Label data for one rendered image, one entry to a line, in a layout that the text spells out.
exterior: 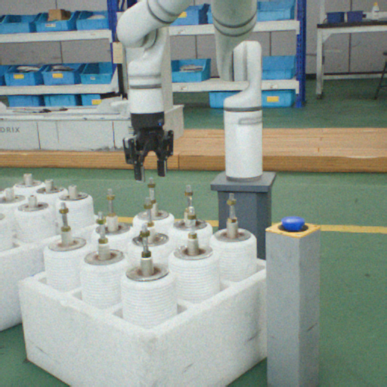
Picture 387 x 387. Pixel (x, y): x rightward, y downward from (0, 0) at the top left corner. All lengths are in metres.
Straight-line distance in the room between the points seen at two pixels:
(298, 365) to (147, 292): 0.30
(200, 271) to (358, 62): 8.26
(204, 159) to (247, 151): 1.52
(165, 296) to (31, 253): 0.52
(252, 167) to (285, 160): 1.44
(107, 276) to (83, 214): 0.48
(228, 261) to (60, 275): 0.33
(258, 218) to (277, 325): 0.40
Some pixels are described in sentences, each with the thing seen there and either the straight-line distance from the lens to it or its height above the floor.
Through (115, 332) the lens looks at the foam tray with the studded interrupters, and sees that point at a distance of 0.99.
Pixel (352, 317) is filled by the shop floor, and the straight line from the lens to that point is 1.40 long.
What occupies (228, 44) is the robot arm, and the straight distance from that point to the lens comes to 1.23.
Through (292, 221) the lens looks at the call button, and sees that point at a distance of 0.98.
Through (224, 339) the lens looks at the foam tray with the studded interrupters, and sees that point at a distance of 1.08.
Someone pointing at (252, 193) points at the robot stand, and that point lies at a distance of 1.36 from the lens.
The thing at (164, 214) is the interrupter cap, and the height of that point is 0.25.
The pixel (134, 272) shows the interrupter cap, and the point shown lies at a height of 0.25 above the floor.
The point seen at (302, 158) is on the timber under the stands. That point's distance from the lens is 2.80.
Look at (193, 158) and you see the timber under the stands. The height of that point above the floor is 0.06.
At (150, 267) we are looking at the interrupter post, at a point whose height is 0.26.
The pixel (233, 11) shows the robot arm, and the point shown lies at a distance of 1.12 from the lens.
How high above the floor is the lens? 0.63
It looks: 15 degrees down
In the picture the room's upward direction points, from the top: 2 degrees counter-clockwise
